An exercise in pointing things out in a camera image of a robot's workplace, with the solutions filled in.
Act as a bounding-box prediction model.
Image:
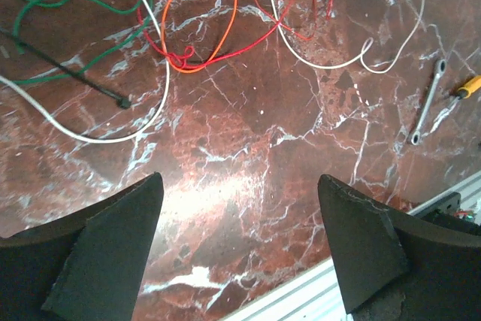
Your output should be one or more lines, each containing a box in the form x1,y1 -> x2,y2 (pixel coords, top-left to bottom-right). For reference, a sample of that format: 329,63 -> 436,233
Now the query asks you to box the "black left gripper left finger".
1,173 -> 164,320

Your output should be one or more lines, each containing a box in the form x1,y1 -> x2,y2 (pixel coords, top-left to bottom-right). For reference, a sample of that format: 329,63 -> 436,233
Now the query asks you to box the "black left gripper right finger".
318,174 -> 480,320

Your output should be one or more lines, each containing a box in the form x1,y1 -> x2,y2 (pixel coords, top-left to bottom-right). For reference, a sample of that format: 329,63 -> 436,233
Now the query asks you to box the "red wire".
137,0 -> 339,67

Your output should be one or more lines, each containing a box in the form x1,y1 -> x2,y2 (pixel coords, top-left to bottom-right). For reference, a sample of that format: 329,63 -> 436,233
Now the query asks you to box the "black zip tie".
1,28 -> 132,109

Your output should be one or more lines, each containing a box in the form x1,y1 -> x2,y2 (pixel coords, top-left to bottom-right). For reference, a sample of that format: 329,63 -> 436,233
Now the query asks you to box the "silver combination wrench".
408,59 -> 446,145

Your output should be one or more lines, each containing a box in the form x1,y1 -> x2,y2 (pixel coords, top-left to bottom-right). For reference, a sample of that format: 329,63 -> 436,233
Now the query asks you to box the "orange handled screwdriver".
447,75 -> 481,100

